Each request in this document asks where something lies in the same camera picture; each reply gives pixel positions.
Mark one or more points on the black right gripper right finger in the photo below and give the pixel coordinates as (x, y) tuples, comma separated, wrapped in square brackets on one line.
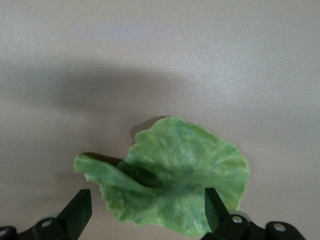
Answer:
[(220, 220)]

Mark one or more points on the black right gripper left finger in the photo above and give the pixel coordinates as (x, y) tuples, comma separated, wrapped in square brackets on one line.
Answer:
[(75, 220)]

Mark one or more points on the green lettuce leaf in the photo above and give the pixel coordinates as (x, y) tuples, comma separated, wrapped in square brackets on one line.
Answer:
[(180, 175)]

